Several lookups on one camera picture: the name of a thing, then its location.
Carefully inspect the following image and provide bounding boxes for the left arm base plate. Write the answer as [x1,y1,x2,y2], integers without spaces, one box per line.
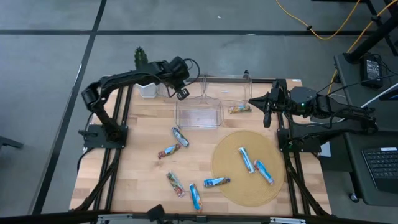
[82,124,129,150]

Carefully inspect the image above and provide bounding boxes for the grey granola bar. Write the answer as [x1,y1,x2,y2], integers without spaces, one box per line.
[170,126,190,148]

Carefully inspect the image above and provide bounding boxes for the white cable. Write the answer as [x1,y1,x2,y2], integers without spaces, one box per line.
[360,82,398,109]

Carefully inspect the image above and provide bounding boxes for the dark tablet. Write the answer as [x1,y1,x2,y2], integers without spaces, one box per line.
[378,84,398,102]

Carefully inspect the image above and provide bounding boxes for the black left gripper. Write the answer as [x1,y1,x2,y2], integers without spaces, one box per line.
[167,55,191,101]

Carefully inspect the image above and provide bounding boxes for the red and blue granola bar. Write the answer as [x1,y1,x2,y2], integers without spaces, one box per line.
[157,142,182,160]

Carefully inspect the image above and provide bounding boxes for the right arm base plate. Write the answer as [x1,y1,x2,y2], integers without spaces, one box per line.
[277,128,323,154]

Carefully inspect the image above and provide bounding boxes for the blue red-ended granola bar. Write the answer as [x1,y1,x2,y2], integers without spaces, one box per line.
[253,159,275,186]

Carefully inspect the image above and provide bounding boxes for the white paper sheet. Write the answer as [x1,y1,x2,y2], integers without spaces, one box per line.
[319,141,332,158]

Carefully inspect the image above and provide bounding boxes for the bright blue granola bar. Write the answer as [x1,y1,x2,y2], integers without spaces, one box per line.
[188,182,203,212]

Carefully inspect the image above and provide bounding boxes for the clear plastic bin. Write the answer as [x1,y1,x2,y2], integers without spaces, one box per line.
[175,97,224,131]
[156,77,205,100]
[203,73,253,108]

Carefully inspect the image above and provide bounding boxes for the red multicoloured granola bar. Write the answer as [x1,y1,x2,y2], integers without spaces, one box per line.
[165,170,187,199]

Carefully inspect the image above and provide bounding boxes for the chewy oatmeal raisin granola bar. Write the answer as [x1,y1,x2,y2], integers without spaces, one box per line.
[203,176,231,189]

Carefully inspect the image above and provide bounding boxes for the black base cable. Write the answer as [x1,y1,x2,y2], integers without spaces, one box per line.
[76,147,95,175]

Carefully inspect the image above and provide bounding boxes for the round woven tan placemat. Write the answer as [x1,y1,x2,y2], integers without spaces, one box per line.
[210,130,286,208]

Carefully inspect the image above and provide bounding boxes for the black power adapter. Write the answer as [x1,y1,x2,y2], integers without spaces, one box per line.
[359,54,384,90]

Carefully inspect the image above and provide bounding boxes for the black aluminium table frame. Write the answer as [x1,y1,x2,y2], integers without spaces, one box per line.
[70,74,332,224]

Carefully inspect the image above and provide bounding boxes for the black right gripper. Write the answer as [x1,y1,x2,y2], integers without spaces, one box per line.
[248,86,294,129]

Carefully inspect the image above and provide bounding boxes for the dark side desk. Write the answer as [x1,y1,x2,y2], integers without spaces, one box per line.
[333,52,398,208]

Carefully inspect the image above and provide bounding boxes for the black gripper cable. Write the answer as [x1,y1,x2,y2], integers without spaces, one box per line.
[154,57,202,98]

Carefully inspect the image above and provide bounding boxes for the black laptop keyboard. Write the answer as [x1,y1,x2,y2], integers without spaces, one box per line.
[361,146,398,194]

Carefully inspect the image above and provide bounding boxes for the grey chair leg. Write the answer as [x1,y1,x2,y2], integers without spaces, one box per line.
[0,135,25,151]

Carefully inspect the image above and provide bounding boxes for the yellow granola bar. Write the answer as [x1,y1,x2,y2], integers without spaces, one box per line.
[228,104,252,114]

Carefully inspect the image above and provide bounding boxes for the light blue granola bar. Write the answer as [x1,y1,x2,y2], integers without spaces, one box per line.
[238,146,256,174]

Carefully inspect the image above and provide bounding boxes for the yellow cable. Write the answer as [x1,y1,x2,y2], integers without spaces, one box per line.
[326,0,398,95]
[275,0,362,41]

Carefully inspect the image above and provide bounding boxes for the black stand legs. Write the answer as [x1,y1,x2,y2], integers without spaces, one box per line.
[343,0,398,64]

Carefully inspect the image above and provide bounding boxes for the black triangular object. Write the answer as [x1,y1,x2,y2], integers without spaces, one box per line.
[145,203,167,224]

